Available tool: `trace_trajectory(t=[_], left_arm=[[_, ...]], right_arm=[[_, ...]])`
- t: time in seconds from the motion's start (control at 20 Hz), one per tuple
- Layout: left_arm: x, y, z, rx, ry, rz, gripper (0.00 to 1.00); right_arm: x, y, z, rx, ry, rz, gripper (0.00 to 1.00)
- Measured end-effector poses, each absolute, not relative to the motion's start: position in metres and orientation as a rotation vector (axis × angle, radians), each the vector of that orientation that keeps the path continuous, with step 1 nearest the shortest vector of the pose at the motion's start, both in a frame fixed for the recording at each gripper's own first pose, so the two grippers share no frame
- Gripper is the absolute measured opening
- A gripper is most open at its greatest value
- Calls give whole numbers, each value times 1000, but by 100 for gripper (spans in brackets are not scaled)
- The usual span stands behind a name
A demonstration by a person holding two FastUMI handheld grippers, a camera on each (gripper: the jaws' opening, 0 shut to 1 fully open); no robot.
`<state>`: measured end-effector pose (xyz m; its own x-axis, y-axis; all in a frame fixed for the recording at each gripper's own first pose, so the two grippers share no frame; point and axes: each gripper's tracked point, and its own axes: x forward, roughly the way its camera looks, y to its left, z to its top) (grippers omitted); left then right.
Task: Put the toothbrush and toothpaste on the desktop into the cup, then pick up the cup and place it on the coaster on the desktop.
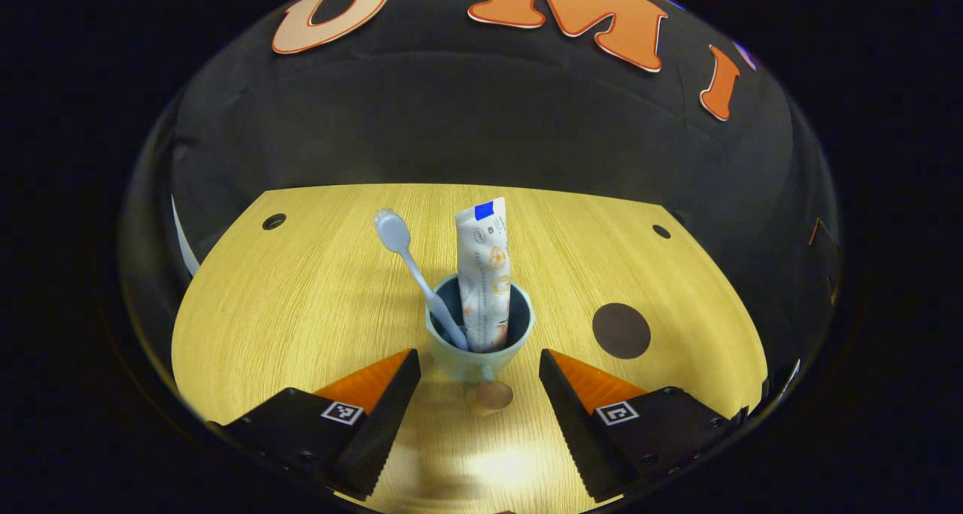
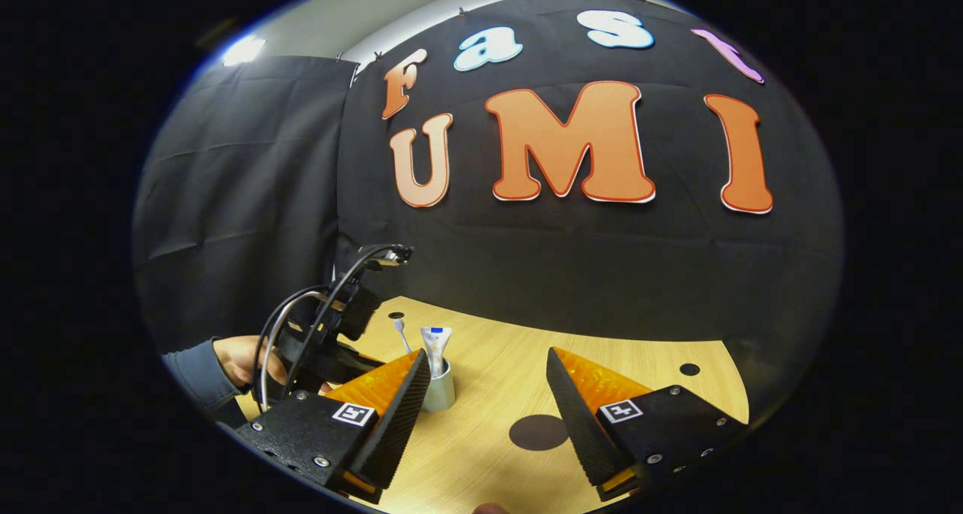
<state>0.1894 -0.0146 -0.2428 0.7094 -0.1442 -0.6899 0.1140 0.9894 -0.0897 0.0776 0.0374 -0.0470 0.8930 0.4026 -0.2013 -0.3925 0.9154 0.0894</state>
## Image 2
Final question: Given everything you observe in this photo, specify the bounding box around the white toothpaste tube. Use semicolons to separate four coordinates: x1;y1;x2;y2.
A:
420;327;454;379

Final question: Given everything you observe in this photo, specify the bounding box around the dark grey curtain panel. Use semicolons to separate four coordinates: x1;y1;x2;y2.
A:
134;55;359;354

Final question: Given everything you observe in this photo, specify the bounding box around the black cable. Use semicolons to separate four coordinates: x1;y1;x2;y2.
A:
252;243;393;413

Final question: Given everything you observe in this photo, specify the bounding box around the wooden desktop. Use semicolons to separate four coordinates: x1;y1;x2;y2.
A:
233;296;751;514

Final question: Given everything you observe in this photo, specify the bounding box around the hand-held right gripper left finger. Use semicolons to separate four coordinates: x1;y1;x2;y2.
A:
235;348;432;505

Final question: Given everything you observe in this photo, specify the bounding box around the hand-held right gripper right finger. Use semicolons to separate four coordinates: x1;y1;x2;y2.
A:
545;347;748;502

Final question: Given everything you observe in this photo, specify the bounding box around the white cable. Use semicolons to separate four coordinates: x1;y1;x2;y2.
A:
258;292;332;413

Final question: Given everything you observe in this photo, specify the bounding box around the dark round coaster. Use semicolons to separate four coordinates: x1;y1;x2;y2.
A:
509;415;570;452

